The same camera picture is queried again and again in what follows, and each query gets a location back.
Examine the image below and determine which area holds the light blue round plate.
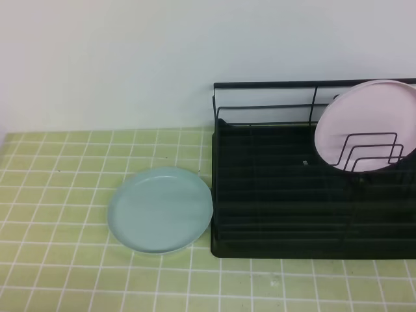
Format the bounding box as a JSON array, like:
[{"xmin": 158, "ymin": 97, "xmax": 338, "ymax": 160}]
[{"xmin": 107, "ymin": 167, "xmax": 213, "ymax": 254}]

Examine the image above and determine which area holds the pink round plate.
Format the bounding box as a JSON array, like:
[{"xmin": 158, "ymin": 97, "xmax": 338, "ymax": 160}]
[{"xmin": 315, "ymin": 80, "xmax": 415, "ymax": 172}]

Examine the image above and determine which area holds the black wire dish rack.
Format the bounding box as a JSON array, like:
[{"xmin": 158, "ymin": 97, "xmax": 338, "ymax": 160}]
[{"xmin": 211, "ymin": 78, "xmax": 415, "ymax": 260}]

